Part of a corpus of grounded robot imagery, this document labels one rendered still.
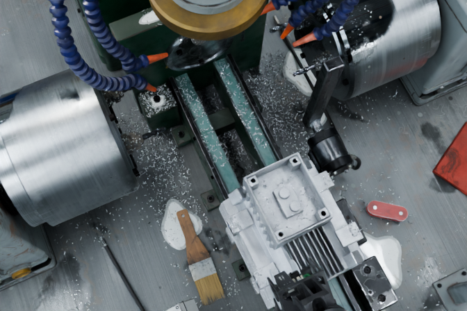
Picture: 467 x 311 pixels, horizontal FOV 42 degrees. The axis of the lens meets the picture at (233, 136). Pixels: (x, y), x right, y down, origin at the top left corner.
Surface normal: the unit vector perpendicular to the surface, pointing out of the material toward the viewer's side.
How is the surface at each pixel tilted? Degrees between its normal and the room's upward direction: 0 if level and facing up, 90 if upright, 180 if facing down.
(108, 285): 0
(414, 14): 32
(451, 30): 90
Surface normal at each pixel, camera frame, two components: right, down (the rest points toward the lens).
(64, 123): 0.07, -0.24
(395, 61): 0.39, 0.65
